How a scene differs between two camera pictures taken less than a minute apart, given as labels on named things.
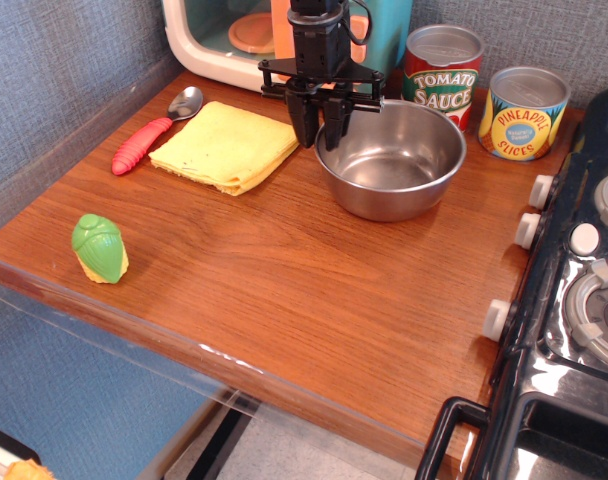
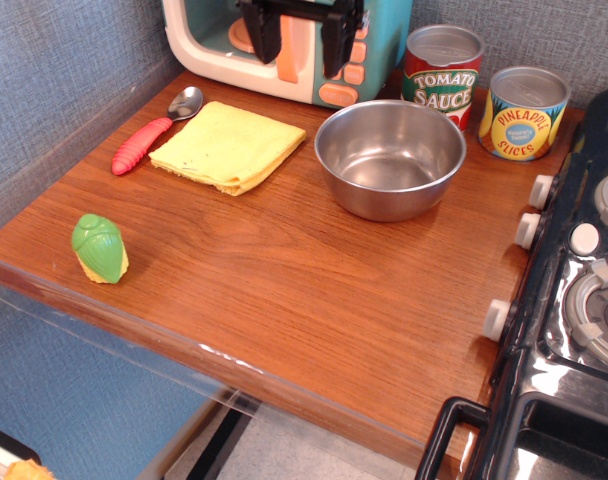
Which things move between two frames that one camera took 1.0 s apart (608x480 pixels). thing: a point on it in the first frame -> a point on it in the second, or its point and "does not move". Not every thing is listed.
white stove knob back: x=540 y=190 does not move
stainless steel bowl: x=391 y=164 does not move
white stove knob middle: x=527 y=229 does not move
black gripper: x=321 y=65 -> x=342 y=20
